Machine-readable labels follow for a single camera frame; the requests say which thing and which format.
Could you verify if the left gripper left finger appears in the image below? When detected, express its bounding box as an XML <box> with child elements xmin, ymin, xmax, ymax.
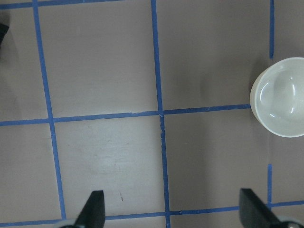
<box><xmin>73</xmin><ymin>190</ymin><xmax>105</xmax><ymax>228</ymax></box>

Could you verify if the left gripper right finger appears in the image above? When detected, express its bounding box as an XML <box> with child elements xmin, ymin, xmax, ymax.
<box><xmin>239</xmin><ymin>188</ymin><xmax>279</xmax><ymax>228</ymax></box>

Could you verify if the white ceramic bowl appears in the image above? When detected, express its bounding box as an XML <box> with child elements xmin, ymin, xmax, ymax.
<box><xmin>250</xmin><ymin>57</ymin><xmax>304</xmax><ymax>138</ymax></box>

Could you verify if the black dish rack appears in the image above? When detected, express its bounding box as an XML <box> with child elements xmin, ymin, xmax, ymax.
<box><xmin>0</xmin><ymin>23</ymin><xmax>10</xmax><ymax>45</ymax></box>

